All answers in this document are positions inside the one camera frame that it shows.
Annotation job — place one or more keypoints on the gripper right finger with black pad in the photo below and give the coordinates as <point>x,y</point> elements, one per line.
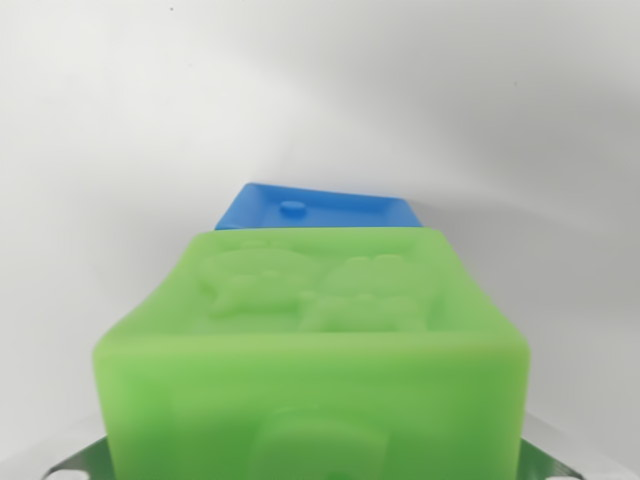
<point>547,462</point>

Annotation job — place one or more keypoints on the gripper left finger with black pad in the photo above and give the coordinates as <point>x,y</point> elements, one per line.
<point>80,457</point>

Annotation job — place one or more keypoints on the green embossed cube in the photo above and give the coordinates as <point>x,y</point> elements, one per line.
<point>310,390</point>

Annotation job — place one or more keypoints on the blue embossed cube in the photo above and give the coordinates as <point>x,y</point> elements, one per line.
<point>330,207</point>

